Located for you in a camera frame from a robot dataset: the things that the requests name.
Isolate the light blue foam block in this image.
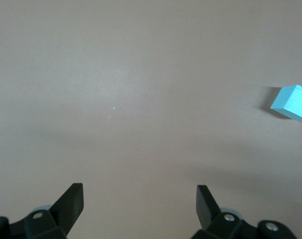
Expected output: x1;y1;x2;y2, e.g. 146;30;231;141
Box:
270;84;302;122

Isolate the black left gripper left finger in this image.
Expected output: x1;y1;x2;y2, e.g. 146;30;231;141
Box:
0;183;84;239

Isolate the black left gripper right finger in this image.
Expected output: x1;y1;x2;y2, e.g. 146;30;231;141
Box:
192;185;297;239

